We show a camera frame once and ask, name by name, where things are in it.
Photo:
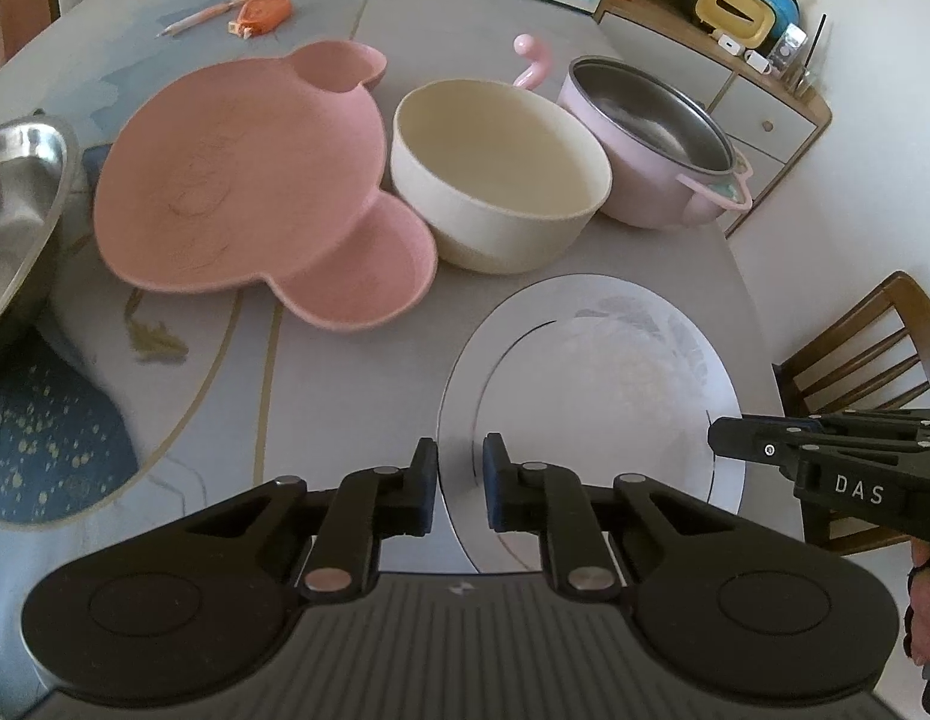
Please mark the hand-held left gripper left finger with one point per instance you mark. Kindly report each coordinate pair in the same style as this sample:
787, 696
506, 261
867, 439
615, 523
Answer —
424, 484

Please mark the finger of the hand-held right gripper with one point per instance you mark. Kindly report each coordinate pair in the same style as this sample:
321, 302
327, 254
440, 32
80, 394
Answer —
885, 418
742, 436

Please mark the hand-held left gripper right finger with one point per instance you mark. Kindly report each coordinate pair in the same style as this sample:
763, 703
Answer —
496, 484

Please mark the white round plate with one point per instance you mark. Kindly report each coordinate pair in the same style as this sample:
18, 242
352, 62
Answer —
585, 360

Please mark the pink green flower-shaped tray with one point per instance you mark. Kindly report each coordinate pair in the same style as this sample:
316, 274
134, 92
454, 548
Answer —
724, 193

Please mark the cream bowl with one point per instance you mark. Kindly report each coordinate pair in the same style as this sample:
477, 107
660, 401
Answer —
495, 240

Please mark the pink steel-lined pot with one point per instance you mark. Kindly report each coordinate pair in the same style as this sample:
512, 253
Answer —
630, 187

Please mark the pink bear-shaped plate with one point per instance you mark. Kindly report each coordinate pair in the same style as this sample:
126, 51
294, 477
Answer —
232, 165

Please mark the stainless steel bowl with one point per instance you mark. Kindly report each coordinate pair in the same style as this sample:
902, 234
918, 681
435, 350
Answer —
15, 202

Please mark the person's right hand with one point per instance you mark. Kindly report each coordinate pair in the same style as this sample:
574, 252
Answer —
926, 604

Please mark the wooden slat-back chair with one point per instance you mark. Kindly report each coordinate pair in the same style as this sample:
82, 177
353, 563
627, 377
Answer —
847, 345

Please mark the white wooden cabinet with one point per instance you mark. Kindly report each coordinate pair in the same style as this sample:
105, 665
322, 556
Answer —
780, 127

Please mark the reed diffuser with sticks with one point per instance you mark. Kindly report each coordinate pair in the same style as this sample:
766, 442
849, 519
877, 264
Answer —
804, 79

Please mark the white charger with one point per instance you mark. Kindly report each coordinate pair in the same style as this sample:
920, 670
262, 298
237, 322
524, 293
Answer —
759, 63
727, 42

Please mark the clear acrylic block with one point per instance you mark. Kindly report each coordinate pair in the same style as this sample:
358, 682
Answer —
789, 46

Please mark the blue globe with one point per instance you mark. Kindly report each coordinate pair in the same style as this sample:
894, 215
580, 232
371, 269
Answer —
784, 7

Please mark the yellow tissue holder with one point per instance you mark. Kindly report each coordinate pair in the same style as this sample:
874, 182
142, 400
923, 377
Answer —
735, 7

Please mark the orange correction tape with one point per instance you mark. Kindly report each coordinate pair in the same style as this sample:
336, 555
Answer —
262, 13

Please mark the pink pen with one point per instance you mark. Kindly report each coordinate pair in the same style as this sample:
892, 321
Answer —
210, 13

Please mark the pink-covered chair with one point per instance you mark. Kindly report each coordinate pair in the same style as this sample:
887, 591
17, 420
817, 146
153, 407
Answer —
22, 15

